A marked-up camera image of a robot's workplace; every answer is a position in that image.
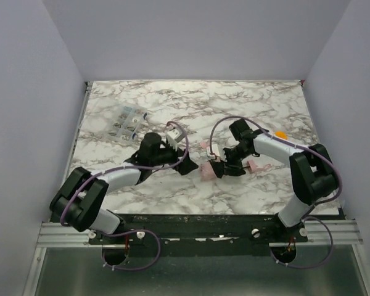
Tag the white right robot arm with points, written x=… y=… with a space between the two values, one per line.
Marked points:
x=315 y=179

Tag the clear plastic organizer box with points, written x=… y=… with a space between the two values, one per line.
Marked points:
x=125 y=122

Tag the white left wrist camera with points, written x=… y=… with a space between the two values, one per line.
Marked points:
x=173 y=137

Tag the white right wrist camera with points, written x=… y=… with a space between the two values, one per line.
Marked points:
x=215 y=153

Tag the aluminium frame rail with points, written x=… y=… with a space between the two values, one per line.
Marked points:
x=331 y=262

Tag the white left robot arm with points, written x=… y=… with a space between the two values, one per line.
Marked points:
x=78 y=203

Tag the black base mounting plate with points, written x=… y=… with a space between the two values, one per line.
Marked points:
x=198 y=236

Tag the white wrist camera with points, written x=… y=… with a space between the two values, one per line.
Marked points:
x=173 y=137
x=215 y=153

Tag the small white orange object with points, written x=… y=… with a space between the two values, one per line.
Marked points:
x=281 y=134

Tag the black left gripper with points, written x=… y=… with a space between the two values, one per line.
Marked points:
x=179 y=158

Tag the pink folding umbrella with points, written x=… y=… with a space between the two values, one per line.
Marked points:
x=250 y=166

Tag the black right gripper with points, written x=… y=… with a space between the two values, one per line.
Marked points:
x=225 y=168

